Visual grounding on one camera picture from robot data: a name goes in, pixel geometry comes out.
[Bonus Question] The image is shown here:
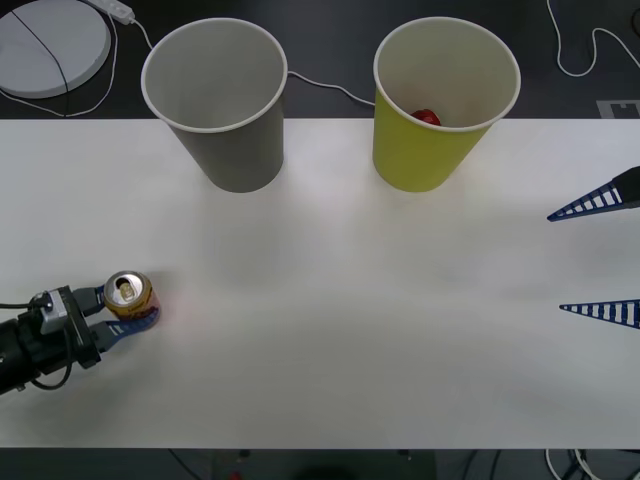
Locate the white power strip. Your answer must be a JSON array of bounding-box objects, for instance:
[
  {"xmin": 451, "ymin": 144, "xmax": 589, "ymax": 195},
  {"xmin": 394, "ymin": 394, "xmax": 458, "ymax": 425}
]
[{"xmin": 82, "ymin": 0, "xmax": 136, "ymax": 24}]

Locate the yellow-green cup-shaped bin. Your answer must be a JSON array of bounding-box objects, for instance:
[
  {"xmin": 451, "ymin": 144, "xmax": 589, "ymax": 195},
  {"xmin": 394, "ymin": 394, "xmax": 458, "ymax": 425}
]
[{"xmin": 372, "ymin": 15, "xmax": 522, "ymax": 194}]

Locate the white cable bundle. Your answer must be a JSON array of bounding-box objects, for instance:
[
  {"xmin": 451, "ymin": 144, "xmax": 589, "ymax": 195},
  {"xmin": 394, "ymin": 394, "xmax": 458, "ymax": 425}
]
[{"xmin": 543, "ymin": 447, "xmax": 609, "ymax": 480}]

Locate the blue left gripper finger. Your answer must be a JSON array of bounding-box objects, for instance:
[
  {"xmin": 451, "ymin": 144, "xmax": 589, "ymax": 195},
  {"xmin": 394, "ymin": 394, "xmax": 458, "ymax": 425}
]
[
  {"xmin": 71, "ymin": 283, "xmax": 109, "ymax": 318},
  {"xmin": 88, "ymin": 306, "xmax": 163, "ymax": 358}
]

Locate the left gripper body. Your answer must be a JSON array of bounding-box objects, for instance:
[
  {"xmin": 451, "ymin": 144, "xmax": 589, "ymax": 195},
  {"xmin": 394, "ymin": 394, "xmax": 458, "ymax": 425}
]
[{"xmin": 17, "ymin": 285, "xmax": 104, "ymax": 377}]

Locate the white power strip cable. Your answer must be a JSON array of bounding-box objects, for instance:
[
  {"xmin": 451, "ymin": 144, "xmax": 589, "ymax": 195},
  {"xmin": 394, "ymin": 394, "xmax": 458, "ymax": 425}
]
[{"xmin": 130, "ymin": 17, "xmax": 377, "ymax": 108}]

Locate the round pale grey disc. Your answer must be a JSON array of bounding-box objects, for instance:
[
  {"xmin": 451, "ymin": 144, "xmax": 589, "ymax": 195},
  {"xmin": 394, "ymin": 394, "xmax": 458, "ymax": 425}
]
[{"xmin": 0, "ymin": 0, "xmax": 113, "ymax": 100}]

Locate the thin black cable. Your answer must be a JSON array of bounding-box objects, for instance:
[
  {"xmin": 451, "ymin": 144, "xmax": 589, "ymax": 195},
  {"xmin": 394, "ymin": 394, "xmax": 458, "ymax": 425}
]
[{"xmin": 10, "ymin": 8, "xmax": 71, "ymax": 118}]

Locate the small red can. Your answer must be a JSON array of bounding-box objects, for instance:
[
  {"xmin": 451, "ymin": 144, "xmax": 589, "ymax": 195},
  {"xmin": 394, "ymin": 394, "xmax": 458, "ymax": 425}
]
[{"xmin": 410, "ymin": 108, "xmax": 443, "ymax": 127}]

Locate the wavy white cable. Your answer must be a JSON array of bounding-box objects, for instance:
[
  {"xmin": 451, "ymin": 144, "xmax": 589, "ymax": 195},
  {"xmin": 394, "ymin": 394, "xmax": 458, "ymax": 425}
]
[{"xmin": 546, "ymin": 0, "xmax": 640, "ymax": 78}]

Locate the red and yellow drink can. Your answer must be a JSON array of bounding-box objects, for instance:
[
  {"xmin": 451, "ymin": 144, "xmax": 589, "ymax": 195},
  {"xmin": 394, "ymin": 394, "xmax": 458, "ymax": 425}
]
[{"xmin": 102, "ymin": 270, "xmax": 162, "ymax": 325}]

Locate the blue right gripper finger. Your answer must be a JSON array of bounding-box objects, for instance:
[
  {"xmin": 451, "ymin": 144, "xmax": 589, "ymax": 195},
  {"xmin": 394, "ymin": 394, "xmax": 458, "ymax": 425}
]
[
  {"xmin": 558, "ymin": 298, "xmax": 640, "ymax": 331},
  {"xmin": 546, "ymin": 166, "xmax": 640, "ymax": 224}
]

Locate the thin white cable loop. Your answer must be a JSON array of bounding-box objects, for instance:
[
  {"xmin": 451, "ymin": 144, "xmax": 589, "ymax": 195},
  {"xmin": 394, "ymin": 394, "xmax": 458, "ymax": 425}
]
[{"xmin": 0, "ymin": 12, "xmax": 120, "ymax": 119}]

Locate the grey cup-shaped bin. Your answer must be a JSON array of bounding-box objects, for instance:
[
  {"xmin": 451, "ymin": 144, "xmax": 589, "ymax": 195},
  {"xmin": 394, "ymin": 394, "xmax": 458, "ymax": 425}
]
[{"xmin": 140, "ymin": 17, "xmax": 289, "ymax": 194}]

